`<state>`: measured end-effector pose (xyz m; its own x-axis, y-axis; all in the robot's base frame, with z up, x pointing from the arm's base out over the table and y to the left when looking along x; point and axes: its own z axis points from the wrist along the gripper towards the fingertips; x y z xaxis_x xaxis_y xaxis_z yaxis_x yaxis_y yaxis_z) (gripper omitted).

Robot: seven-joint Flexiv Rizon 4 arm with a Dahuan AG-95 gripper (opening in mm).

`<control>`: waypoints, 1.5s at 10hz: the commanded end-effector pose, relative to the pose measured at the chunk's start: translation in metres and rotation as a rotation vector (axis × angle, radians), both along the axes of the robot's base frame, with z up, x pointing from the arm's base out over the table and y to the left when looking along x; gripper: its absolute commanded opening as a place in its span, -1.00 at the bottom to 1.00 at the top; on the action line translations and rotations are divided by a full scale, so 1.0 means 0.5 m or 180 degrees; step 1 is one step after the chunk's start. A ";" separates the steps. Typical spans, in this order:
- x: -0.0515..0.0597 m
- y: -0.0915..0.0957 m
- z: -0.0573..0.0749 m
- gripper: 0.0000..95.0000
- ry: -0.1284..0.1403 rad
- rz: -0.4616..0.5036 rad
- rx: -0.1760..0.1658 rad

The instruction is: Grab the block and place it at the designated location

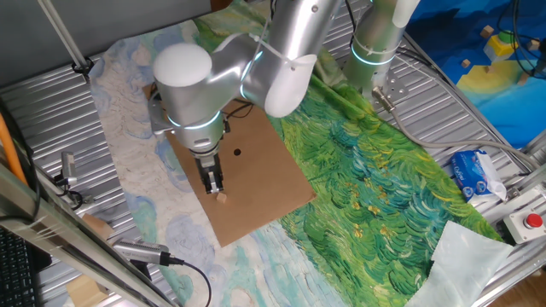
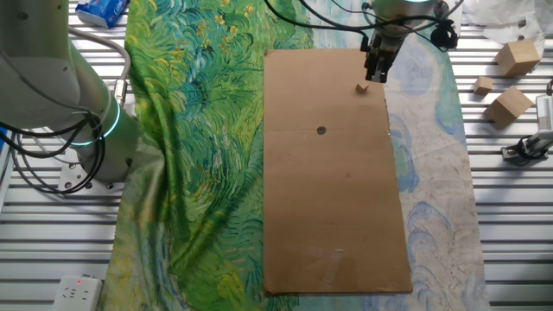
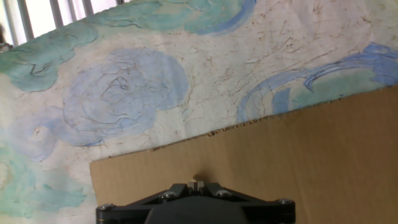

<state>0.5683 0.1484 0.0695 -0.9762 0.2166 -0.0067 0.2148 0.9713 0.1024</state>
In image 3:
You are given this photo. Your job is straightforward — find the green blue painted cloth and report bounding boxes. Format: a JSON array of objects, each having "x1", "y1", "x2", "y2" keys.
[{"x1": 0, "y1": 0, "x2": 398, "y2": 218}]

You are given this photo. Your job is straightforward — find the brown cardboard sheet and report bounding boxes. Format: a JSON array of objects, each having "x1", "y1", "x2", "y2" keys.
[{"x1": 89, "y1": 85, "x2": 398, "y2": 224}]

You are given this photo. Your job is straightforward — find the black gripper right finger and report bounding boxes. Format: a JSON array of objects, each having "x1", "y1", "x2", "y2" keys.
[{"x1": 197, "y1": 182, "x2": 296, "y2": 224}]

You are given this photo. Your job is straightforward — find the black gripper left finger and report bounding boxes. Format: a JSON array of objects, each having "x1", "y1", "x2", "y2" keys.
[{"x1": 96, "y1": 182, "x2": 196, "y2": 224}]

